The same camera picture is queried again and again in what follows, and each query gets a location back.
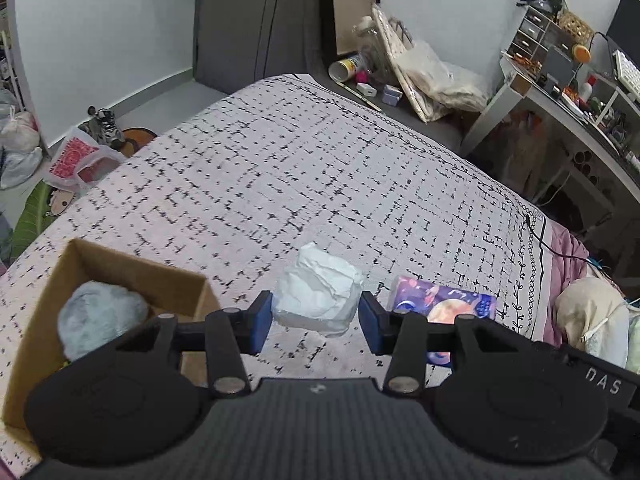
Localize grey small drawer organizer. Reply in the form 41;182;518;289
508;6;573;62

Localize woven basket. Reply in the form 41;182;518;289
556;9;594;46

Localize black monitor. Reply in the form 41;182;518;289
606;0;640;66

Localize mauve bed sheet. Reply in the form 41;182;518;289
542;221;593;347

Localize cream plush pillow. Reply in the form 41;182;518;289
554;276;630;368

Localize red white plastic bag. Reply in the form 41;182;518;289
42;127;127;193

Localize blue planet tissue pack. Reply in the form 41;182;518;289
389;274;499;366

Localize white desk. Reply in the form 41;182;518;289
459;52;639;221

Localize cream plastic bag pile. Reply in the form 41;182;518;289
354;3;491;124

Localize white plastic bags on floor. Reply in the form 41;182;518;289
0;89;43;190

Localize small blue white box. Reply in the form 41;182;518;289
382;84;404;107

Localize white yellow cylinder can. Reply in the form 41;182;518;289
328;54;369;84

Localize black cable on bed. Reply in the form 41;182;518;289
522;212;601;266

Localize black toy on floor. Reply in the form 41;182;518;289
79;105;125;151

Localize dark grey door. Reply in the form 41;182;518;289
193;0;336;94

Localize green leaf cushion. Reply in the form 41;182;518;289
10;181;76;263

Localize orange round lamp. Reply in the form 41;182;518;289
572;44;591;64

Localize light blue fluffy plush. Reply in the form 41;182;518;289
56;281;149;362

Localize brown cardboard box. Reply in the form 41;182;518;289
1;240;220;448

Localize white keyboard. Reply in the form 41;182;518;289
613;50;640;94

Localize white soft cloth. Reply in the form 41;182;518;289
272;243;364;337

